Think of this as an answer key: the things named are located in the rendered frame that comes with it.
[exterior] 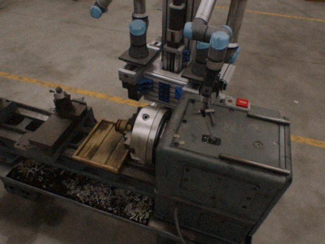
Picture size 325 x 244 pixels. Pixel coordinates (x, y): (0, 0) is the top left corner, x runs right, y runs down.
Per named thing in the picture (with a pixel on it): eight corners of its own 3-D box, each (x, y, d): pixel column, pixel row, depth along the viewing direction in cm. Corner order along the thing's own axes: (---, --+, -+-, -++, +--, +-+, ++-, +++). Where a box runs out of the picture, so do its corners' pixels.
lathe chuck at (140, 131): (165, 128, 159) (163, 96, 133) (148, 172, 142) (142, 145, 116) (152, 125, 161) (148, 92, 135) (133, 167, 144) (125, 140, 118)
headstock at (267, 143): (266, 156, 157) (291, 111, 129) (264, 228, 124) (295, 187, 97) (176, 132, 169) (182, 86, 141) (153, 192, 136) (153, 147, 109)
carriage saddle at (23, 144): (94, 113, 180) (93, 107, 176) (55, 162, 148) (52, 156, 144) (59, 103, 186) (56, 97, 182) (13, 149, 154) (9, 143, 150)
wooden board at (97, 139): (141, 131, 168) (141, 127, 165) (118, 174, 144) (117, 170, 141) (102, 121, 174) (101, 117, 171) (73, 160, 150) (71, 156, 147)
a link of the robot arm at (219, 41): (231, 31, 105) (228, 40, 99) (226, 55, 113) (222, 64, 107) (214, 28, 107) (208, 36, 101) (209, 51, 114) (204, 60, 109)
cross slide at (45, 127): (90, 107, 176) (89, 101, 173) (53, 151, 147) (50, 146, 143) (70, 101, 179) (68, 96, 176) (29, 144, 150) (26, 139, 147)
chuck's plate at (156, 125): (170, 129, 158) (170, 97, 132) (154, 173, 141) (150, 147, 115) (165, 128, 159) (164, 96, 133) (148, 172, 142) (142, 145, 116)
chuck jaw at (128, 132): (143, 132, 135) (135, 148, 126) (143, 139, 138) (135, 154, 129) (125, 128, 137) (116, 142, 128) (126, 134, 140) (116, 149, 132)
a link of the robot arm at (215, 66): (223, 64, 107) (204, 60, 109) (220, 73, 110) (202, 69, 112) (225, 56, 112) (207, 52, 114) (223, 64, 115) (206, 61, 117)
